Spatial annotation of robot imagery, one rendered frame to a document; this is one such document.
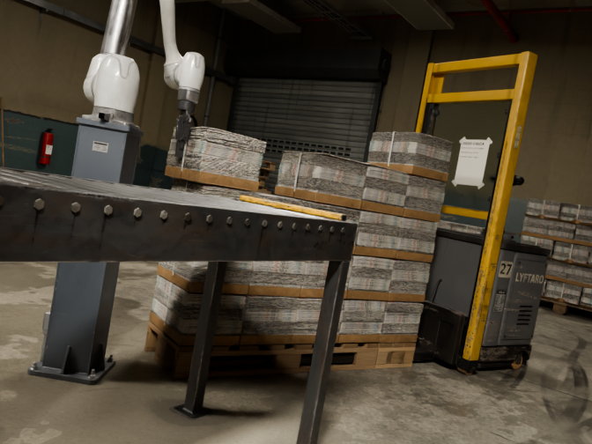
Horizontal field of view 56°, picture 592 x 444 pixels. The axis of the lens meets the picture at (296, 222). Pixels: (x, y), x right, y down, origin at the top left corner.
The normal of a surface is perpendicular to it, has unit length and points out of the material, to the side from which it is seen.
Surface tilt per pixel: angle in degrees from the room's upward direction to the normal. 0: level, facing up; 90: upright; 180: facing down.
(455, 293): 90
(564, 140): 90
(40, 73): 90
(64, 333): 90
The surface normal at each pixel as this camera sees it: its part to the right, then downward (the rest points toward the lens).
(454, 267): -0.81, -0.11
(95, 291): 0.01, 0.06
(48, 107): 0.81, 0.17
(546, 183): -0.56, -0.06
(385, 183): 0.54, 0.14
